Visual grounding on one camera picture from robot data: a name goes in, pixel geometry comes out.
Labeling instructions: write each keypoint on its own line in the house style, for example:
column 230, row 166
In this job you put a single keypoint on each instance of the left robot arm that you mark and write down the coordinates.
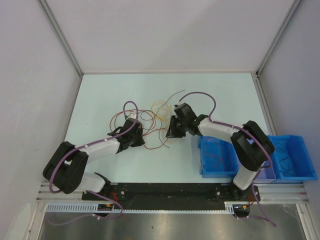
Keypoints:
column 66, row 170

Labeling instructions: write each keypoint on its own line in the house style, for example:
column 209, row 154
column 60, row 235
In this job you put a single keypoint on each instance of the purple plastic tray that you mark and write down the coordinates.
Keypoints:
column 266, row 176

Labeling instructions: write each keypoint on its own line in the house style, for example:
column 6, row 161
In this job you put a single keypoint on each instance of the slotted cable duct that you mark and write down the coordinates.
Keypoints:
column 103, row 208

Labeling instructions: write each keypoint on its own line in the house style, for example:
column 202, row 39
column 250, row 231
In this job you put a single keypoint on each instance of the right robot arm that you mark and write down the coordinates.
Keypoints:
column 252, row 146

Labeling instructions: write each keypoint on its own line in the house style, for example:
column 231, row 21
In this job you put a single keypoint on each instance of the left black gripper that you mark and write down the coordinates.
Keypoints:
column 140, row 141

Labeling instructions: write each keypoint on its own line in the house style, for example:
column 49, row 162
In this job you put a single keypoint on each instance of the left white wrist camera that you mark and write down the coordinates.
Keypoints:
column 132, row 117

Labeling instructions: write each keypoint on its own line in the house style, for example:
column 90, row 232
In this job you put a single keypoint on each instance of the blue plastic bin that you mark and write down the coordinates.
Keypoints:
column 291, row 161
column 218, row 158

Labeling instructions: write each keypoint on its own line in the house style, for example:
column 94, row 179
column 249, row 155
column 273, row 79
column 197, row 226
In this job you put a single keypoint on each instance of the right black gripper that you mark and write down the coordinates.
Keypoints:
column 171, row 131

